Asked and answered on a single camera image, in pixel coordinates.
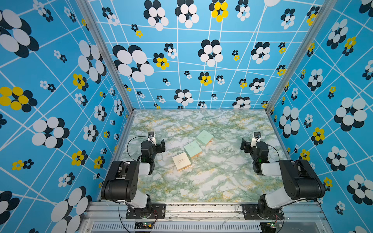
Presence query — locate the beige drawer jewelry box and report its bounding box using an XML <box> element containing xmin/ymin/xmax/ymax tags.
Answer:
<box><xmin>173</xmin><ymin>152</ymin><xmax>191</xmax><ymax>171</ymax></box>

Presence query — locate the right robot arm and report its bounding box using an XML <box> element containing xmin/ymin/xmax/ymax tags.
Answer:
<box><xmin>241</xmin><ymin>138</ymin><xmax>325</xmax><ymax>219</ymax></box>

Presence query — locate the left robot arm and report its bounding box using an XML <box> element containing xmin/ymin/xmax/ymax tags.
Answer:
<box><xmin>101</xmin><ymin>139</ymin><xmax>166</xmax><ymax>219</ymax></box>

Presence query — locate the far mint jewelry box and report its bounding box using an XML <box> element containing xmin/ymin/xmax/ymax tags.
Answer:
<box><xmin>196</xmin><ymin>130</ymin><xmax>214</xmax><ymax>146</ymax></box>

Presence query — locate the left circuit board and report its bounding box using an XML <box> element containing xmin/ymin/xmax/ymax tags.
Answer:
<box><xmin>135</xmin><ymin>222</ymin><xmax>155</xmax><ymax>230</ymax></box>

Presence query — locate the circuit board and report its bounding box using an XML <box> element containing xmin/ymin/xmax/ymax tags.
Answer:
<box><xmin>135</xmin><ymin>222</ymin><xmax>155</xmax><ymax>230</ymax></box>
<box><xmin>260</xmin><ymin>222</ymin><xmax>282</xmax><ymax>233</ymax></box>

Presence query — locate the right circuit board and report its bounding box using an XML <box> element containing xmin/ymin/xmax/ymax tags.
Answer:
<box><xmin>260</xmin><ymin>222</ymin><xmax>282</xmax><ymax>233</ymax></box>

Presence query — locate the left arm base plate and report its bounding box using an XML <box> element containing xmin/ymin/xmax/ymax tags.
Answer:
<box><xmin>125</xmin><ymin>203</ymin><xmax>166</xmax><ymax>220</ymax></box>

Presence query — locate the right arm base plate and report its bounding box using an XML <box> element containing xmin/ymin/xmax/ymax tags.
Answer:
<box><xmin>238</xmin><ymin>204</ymin><xmax>285</xmax><ymax>220</ymax></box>

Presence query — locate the aluminium front rail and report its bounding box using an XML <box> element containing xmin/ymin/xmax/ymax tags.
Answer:
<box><xmin>79</xmin><ymin>202</ymin><xmax>332</xmax><ymax>233</ymax></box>

